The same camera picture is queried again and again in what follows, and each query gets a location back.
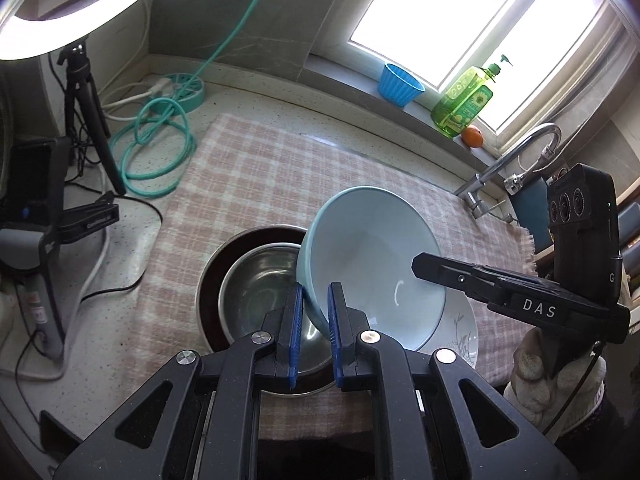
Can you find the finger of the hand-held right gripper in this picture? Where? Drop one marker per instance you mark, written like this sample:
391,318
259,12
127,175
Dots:
450,275

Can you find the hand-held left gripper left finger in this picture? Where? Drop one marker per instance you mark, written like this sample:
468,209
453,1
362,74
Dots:
295,335

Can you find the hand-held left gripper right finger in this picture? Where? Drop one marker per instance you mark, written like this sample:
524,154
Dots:
334,335

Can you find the white plate grey leaf print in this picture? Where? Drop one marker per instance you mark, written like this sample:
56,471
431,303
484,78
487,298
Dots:
460,330

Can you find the stainless steel bowl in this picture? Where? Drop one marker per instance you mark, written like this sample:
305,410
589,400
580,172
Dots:
260,290

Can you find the light teal ceramic bowl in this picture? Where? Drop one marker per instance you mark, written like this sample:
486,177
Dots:
370,260

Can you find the large dark metal bowl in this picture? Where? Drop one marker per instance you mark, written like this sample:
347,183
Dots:
210,300

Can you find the person's right forearm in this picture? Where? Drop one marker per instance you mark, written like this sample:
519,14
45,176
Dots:
612,420

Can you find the person's right hand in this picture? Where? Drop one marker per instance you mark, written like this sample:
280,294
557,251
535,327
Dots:
535,390

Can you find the chrome kitchen faucet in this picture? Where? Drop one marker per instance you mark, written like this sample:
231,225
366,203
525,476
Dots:
545,132

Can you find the orange fruit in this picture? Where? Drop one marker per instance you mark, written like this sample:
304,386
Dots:
472,137

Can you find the pink plaid cloth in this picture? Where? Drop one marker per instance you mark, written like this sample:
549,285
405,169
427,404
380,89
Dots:
240,180

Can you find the green dish soap bottle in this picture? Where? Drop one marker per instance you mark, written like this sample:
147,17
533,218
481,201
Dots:
460,105

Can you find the blue ribbed plastic cup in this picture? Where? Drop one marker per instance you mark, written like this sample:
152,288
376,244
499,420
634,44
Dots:
397,87

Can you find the window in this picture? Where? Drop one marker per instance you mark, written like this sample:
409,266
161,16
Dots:
425,20

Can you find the teal round plastic holder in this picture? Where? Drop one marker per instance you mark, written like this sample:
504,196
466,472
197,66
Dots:
192,97

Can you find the black tripod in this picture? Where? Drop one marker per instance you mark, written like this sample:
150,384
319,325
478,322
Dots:
92,120

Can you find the black device on stand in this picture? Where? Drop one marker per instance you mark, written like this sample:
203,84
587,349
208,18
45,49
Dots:
35,185

